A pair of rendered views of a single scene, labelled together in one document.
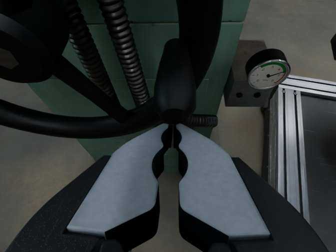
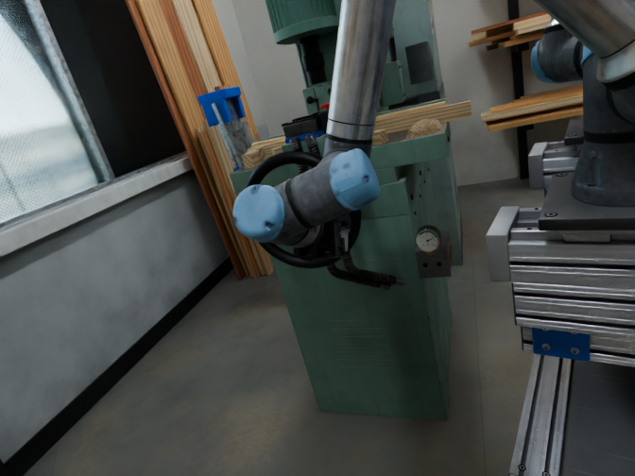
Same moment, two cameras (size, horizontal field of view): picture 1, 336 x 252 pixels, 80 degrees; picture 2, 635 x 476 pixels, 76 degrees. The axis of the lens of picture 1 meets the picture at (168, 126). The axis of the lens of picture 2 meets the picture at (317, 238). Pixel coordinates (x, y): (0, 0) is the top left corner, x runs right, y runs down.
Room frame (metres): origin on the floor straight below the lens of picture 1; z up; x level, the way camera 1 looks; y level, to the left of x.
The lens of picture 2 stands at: (-0.71, -0.22, 1.07)
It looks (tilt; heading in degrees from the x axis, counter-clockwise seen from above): 20 degrees down; 19
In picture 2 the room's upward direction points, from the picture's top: 15 degrees counter-clockwise
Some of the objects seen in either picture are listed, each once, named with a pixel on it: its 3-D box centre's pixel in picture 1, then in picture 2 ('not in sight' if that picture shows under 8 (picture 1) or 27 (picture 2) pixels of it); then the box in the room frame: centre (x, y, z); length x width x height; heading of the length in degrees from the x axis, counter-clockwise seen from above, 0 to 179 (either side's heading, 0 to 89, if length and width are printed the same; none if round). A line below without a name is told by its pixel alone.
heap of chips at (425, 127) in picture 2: not in sight; (423, 126); (0.37, -0.19, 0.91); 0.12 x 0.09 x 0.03; 175
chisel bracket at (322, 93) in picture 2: not in sight; (325, 99); (0.50, 0.07, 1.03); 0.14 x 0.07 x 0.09; 175
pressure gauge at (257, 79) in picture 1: (263, 72); (428, 241); (0.25, -0.17, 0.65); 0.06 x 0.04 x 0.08; 85
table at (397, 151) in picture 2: not in sight; (334, 161); (0.37, 0.06, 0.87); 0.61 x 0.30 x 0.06; 85
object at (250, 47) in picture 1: (245, 74); (435, 254); (0.31, -0.17, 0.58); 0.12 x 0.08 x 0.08; 175
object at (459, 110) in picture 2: not in sight; (348, 133); (0.47, 0.02, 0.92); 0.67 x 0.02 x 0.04; 85
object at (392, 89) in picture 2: not in sight; (387, 84); (0.65, -0.10, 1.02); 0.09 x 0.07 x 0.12; 85
